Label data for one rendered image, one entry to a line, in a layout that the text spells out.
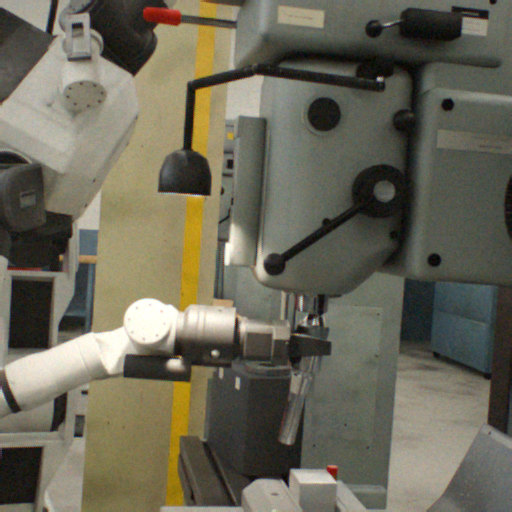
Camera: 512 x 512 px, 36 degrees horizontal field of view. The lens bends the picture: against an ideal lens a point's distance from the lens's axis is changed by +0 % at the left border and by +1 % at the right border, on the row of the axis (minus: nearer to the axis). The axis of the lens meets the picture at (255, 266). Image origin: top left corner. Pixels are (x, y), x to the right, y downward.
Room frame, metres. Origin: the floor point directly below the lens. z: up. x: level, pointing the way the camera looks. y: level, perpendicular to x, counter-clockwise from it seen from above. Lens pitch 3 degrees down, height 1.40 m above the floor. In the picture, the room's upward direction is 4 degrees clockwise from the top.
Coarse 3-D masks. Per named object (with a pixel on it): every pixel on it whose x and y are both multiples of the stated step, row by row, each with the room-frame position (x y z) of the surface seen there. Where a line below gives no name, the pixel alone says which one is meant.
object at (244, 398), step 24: (216, 384) 1.65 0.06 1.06; (240, 384) 1.52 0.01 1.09; (264, 384) 1.49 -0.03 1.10; (288, 384) 1.51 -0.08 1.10; (216, 408) 1.64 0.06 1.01; (240, 408) 1.51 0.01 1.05; (264, 408) 1.49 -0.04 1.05; (216, 432) 1.63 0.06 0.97; (240, 432) 1.50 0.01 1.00; (264, 432) 1.49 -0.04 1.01; (240, 456) 1.49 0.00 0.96; (264, 456) 1.49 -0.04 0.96; (288, 456) 1.51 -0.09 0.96
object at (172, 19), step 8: (152, 8) 1.20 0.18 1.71; (160, 8) 1.20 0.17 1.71; (144, 16) 1.20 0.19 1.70; (152, 16) 1.20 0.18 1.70; (160, 16) 1.20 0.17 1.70; (168, 16) 1.20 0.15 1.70; (176, 16) 1.20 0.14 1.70; (184, 16) 1.21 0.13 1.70; (192, 16) 1.21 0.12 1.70; (176, 24) 1.21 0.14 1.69; (200, 24) 1.22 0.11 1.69; (208, 24) 1.22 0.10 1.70; (216, 24) 1.22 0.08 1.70; (224, 24) 1.22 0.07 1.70; (232, 24) 1.22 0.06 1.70
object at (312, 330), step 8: (304, 328) 1.14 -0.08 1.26; (312, 328) 1.13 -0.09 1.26; (320, 328) 1.13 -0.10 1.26; (328, 328) 1.14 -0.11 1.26; (312, 336) 1.13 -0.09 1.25; (320, 336) 1.13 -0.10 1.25; (296, 360) 1.14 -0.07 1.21; (304, 360) 1.13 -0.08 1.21; (312, 360) 1.13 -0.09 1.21; (320, 360) 1.14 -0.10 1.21
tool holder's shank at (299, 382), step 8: (296, 376) 1.14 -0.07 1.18; (304, 376) 1.15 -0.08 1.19; (296, 384) 1.14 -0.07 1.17; (304, 384) 1.14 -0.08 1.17; (296, 392) 1.15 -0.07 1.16; (304, 392) 1.15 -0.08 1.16; (288, 400) 1.15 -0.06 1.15; (296, 400) 1.15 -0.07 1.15; (288, 408) 1.15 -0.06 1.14; (296, 408) 1.15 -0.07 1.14; (288, 416) 1.15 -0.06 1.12; (296, 416) 1.15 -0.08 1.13; (288, 424) 1.15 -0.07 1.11; (296, 424) 1.15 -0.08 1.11; (280, 432) 1.16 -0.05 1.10; (288, 432) 1.15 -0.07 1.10; (296, 432) 1.15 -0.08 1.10; (288, 440) 1.15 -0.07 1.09
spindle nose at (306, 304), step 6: (300, 300) 1.14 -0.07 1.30; (306, 300) 1.13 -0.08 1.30; (312, 300) 1.13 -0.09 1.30; (318, 300) 1.13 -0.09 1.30; (324, 300) 1.14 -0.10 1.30; (300, 306) 1.14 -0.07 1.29; (306, 306) 1.13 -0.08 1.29; (312, 306) 1.13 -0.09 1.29; (324, 306) 1.14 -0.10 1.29; (306, 312) 1.13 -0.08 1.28; (312, 312) 1.13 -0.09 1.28; (324, 312) 1.14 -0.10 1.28
